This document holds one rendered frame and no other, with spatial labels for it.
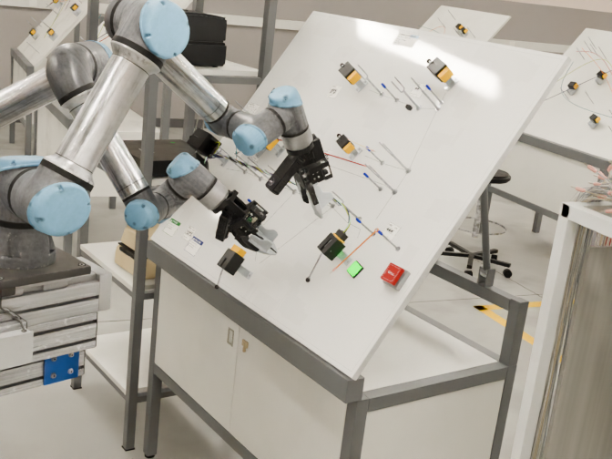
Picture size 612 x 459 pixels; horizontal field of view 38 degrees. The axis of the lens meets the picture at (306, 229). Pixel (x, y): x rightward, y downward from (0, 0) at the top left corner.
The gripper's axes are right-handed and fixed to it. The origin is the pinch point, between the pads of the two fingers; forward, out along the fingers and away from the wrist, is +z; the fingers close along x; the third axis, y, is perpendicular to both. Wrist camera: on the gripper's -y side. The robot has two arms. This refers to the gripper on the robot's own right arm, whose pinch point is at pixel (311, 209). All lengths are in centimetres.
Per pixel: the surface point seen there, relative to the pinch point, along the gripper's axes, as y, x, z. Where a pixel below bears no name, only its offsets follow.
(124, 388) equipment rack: -71, 79, 96
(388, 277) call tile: 8.5, -20.5, 15.4
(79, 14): 7, 531, 119
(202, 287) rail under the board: -31, 41, 39
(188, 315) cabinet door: -38, 52, 56
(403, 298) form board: 9.1, -26.4, 18.9
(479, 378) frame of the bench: 25, -28, 60
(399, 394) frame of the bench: -1, -32, 44
